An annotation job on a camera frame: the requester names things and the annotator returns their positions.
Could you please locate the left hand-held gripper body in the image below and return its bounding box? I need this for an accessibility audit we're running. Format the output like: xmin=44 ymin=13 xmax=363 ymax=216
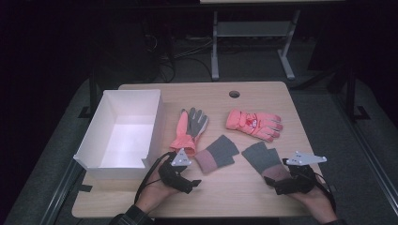
xmin=158 ymin=148 xmax=193 ymax=189

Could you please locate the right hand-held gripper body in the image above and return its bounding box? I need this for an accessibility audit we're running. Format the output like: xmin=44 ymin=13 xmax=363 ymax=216
xmin=275 ymin=151 xmax=328 ymax=196

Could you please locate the grey fingerless glove pink cuff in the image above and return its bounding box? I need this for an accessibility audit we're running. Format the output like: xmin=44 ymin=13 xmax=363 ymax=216
xmin=240 ymin=141 xmax=292 ymax=182
xmin=193 ymin=134 xmax=240 ymax=174

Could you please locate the pink glove with grey palm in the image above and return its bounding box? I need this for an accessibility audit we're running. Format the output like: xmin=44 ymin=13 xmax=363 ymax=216
xmin=169 ymin=107 xmax=209 ymax=158

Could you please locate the white box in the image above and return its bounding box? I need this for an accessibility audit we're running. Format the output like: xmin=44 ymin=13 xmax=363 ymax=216
xmin=72 ymin=89 xmax=167 ymax=181

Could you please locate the person's left hand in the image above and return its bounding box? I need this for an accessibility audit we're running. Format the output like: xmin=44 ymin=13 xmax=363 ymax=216
xmin=134 ymin=172 xmax=181 ymax=216

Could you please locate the person's right hand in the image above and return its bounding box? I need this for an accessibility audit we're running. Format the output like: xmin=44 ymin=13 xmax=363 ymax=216
xmin=289 ymin=179 xmax=339 ymax=225

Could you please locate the pink padded printed glove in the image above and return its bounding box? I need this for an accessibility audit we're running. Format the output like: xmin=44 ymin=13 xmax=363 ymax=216
xmin=225 ymin=108 xmax=284 ymax=143

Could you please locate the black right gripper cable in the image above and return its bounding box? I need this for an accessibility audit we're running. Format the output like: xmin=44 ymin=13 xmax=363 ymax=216
xmin=313 ymin=172 xmax=338 ymax=214

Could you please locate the aluminium rail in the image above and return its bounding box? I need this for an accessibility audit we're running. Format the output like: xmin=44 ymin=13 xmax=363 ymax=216
xmin=331 ymin=92 xmax=398 ymax=208
xmin=38 ymin=158 xmax=84 ymax=225

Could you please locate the black stand post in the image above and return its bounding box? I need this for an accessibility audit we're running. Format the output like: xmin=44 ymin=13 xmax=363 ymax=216
xmin=344 ymin=60 xmax=372 ymax=123
xmin=78 ymin=60 xmax=99 ymax=120

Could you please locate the bundle of floor cables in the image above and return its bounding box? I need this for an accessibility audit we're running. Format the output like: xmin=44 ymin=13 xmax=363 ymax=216
xmin=142 ymin=29 xmax=214 ymax=84

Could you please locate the grey metal desk frame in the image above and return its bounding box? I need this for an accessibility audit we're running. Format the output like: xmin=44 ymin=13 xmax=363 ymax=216
xmin=210 ymin=8 xmax=302 ymax=83

